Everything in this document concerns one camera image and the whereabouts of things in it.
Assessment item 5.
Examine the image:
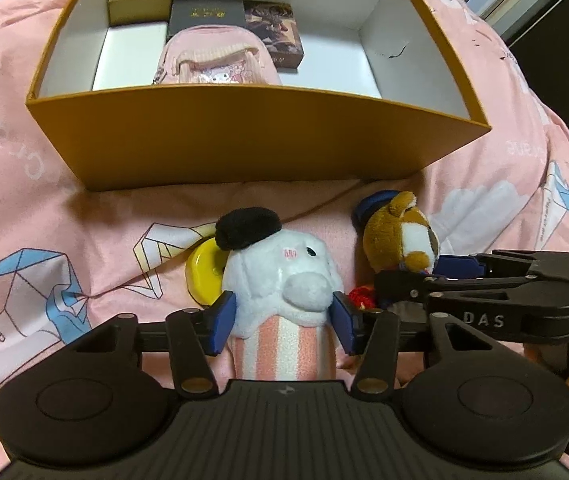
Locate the small pink backpack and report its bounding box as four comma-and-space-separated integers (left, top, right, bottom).
152, 27, 283, 87

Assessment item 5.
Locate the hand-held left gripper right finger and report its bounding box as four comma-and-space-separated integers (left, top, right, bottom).
331, 291, 503, 395

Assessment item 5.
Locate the pink printed blanket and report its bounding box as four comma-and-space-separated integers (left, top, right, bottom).
0, 0, 569, 413

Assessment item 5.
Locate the orange cardboard box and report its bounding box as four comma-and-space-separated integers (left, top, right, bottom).
25, 0, 493, 192

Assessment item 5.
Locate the dark printed box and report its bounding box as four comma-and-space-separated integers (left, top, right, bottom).
242, 1, 308, 74

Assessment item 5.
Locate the black book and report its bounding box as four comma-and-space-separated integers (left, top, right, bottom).
167, 0, 245, 42

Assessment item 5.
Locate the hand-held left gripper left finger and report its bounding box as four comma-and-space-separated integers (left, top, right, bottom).
72, 290, 238, 395

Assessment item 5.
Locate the white plush with black beret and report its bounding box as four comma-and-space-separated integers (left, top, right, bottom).
214, 206, 346, 382

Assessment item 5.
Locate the red knitted ornament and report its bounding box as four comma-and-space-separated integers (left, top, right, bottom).
347, 285, 378, 312

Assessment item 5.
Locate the yellow round case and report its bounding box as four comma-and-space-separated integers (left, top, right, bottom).
186, 237, 233, 307

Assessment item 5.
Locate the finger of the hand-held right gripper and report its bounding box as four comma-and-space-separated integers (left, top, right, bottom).
373, 270, 531, 307
433, 248, 569, 281

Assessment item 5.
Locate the small gold box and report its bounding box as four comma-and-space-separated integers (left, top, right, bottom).
108, 0, 176, 27

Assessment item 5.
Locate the brown bear plush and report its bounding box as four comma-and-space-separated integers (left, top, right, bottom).
352, 189, 442, 306

